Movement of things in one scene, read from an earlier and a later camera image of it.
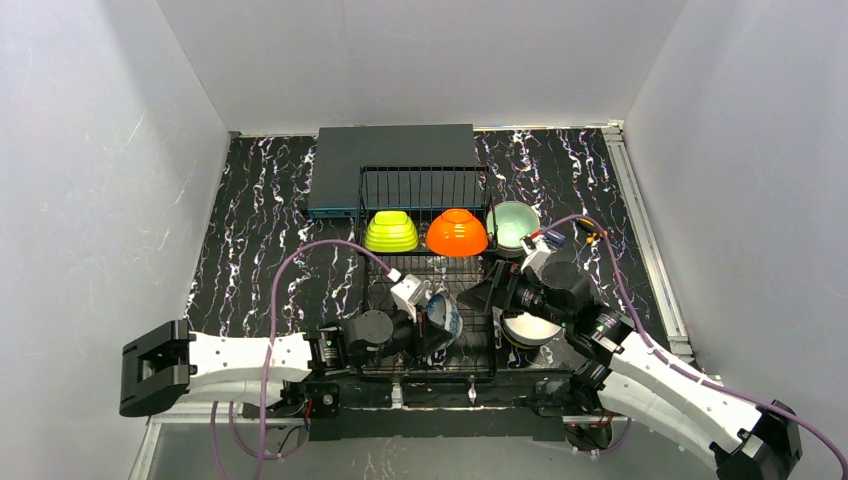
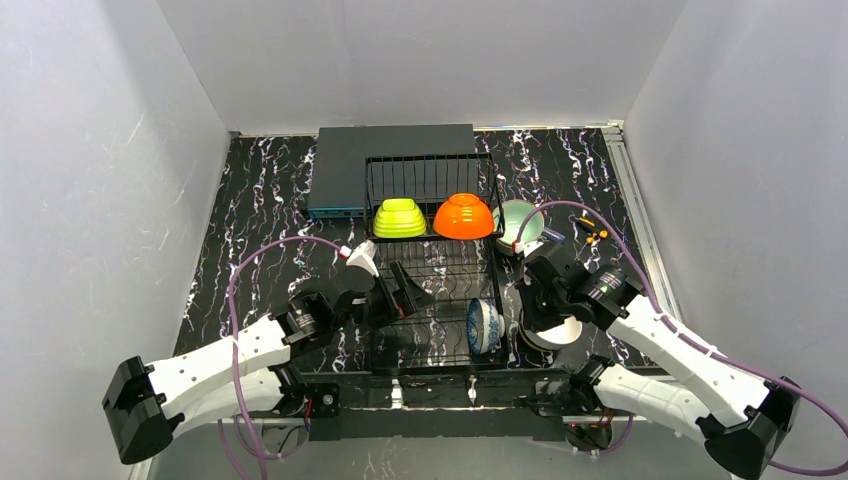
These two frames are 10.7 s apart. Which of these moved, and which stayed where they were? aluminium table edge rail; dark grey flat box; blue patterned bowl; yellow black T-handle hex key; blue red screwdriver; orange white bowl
Moved: blue patterned bowl; orange white bowl
Stayed: dark grey flat box; blue red screwdriver; yellow black T-handle hex key; aluminium table edge rail
